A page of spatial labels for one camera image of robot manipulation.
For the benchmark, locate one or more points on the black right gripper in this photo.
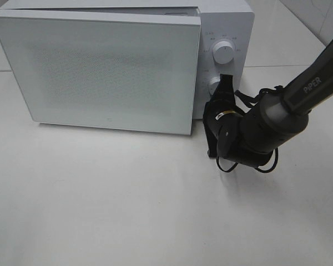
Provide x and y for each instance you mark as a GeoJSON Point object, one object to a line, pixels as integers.
{"type": "Point", "coordinates": [216, 114]}

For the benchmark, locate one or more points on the white microwave knob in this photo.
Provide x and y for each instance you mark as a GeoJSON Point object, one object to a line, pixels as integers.
{"type": "Point", "coordinates": [213, 84]}
{"type": "Point", "coordinates": [223, 52]}

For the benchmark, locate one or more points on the white microwave door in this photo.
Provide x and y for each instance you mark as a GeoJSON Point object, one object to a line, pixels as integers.
{"type": "Point", "coordinates": [109, 70]}

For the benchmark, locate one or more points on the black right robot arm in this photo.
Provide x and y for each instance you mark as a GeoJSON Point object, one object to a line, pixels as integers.
{"type": "Point", "coordinates": [249, 130]}

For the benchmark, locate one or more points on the white microwave oven body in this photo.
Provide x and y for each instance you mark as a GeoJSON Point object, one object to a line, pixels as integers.
{"type": "Point", "coordinates": [220, 20]}

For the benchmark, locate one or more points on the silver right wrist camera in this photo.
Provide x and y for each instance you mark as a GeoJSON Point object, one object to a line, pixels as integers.
{"type": "Point", "coordinates": [224, 91]}

